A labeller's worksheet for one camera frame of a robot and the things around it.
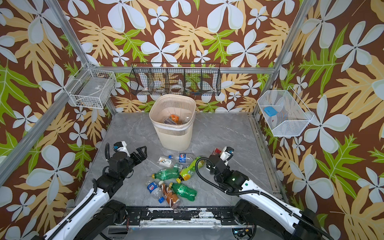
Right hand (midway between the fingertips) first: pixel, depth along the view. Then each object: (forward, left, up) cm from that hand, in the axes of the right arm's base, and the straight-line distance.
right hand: (209, 157), depth 79 cm
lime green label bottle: (-4, +12, -9) cm, 16 cm away
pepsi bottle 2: (-13, +30, -13) cm, 35 cm away
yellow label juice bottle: (+30, +21, 0) cm, 36 cm away
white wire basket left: (+34, +67, +21) cm, 78 cm away
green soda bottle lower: (-16, +11, -10) cm, 22 cm away
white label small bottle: (+2, +23, -10) cm, 25 cm away
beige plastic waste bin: (+13, +18, +1) cm, 22 cm away
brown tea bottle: (-19, +19, -9) cm, 29 cm away
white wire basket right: (+20, -44, +11) cm, 50 cm away
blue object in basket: (+24, -37, +11) cm, 45 cm away
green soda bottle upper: (-5, +24, -10) cm, 27 cm away
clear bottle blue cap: (+23, +23, +4) cm, 33 cm away
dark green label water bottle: (+23, +12, +7) cm, 27 cm away
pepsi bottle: (+5, +15, -10) cm, 19 cm away
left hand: (+4, +38, +3) cm, 38 cm away
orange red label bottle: (+1, -4, +3) cm, 5 cm away
